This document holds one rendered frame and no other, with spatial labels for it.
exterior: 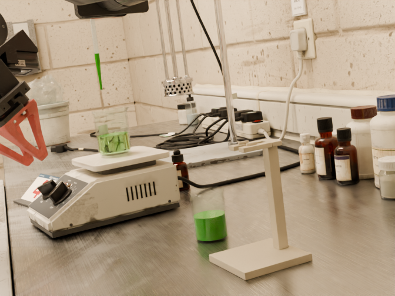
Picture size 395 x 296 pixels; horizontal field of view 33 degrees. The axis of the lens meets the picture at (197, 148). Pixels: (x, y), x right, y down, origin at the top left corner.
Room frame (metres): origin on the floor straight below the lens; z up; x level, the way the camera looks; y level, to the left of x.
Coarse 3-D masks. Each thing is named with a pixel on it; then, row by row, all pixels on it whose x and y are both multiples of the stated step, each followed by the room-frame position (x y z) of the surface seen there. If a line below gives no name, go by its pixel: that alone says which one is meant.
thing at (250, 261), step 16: (240, 144) 0.68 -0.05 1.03; (256, 144) 0.66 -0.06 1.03; (272, 144) 0.66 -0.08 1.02; (272, 160) 0.67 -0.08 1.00; (272, 176) 0.67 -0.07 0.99; (272, 192) 0.67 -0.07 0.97; (272, 208) 0.68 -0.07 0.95; (272, 224) 0.68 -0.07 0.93; (272, 240) 0.71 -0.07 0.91; (224, 256) 0.68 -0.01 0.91; (240, 256) 0.67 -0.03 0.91; (256, 256) 0.66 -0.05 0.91; (272, 256) 0.66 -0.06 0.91; (288, 256) 0.65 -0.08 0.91; (304, 256) 0.65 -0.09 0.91; (240, 272) 0.62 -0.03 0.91; (256, 272) 0.62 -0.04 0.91; (272, 272) 0.63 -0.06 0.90
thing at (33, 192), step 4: (36, 180) 1.18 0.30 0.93; (40, 180) 1.17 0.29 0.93; (44, 180) 1.16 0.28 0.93; (48, 180) 1.15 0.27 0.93; (32, 184) 1.18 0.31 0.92; (36, 184) 1.17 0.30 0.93; (40, 184) 1.16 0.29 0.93; (32, 188) 1.17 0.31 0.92; (36, 188) 1.16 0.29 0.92; (28, 192) 1.17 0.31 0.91; (32, 192) 1.16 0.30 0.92; (36, 192) 1.14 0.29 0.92; (40, 192) 1.13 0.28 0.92; (28, 196) 1.15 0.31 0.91; (32, 196) 1.14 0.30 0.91; (36, 196) 1.13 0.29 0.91
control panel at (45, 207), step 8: (64, 176) 0.99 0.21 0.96; (72, 184) 0.93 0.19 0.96; (80, 184) 0.91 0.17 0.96; (72, 192) 0.90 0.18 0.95; (40, 200) 0.96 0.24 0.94; (48, 200) 0.94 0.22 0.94; (32, 208) 0.95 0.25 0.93; (40, 208) 0.92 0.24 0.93; (48, 208) 0.90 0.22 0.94; (56, 208) 0.88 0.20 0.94; (48, 216) 0.88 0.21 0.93
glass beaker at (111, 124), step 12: (96, 108) 1.00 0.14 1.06; (108, 108) 1.01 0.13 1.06; (120, 108) 1.00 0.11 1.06; (96, 120) 0.97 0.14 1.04; (108, 120) 0.96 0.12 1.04; (120, 120) 0.96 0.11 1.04; (96, 132) 0.97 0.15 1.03; (108, 132) 0.96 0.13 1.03; (120, 132) 0.96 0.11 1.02; (108, 144) 0.96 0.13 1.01; (120, 144) 0.96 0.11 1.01; (108, 156) 0.96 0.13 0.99
